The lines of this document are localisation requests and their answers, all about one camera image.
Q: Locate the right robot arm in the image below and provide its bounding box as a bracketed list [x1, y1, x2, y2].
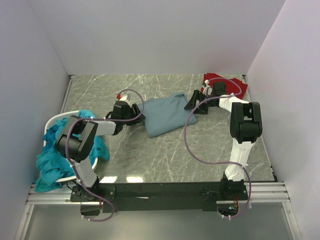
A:
[184, 77, 263, 197]

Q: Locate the white laundry basket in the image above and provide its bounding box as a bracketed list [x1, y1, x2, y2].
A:
[40, 109, 95, 184]

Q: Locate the aluminium frame rail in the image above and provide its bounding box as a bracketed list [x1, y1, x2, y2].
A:
[26, 182, 291, 205]

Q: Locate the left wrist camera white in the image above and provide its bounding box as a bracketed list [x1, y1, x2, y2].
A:
[116, 93, 132, 105]

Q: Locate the grey-blue t shirt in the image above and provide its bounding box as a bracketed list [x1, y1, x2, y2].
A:
[138, 93, 197, 138]

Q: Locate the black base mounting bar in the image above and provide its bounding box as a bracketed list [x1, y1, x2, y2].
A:
[70, 179, 249, 216]

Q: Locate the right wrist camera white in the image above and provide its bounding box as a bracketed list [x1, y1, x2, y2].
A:
[202, 80, 213, 97]

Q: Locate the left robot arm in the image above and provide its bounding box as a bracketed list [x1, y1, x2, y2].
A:
[55, 100, 146, 200]

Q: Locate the teal t shirts pile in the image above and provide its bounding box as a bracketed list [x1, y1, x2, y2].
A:
[34, 109, 110, 193]

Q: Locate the red folded t shirt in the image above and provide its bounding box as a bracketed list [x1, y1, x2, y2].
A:
[202, 73, 248, 99]

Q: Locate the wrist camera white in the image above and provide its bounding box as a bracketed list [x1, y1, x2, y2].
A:
[202, 80, 213, 97]
[116, 93, 132, 105]

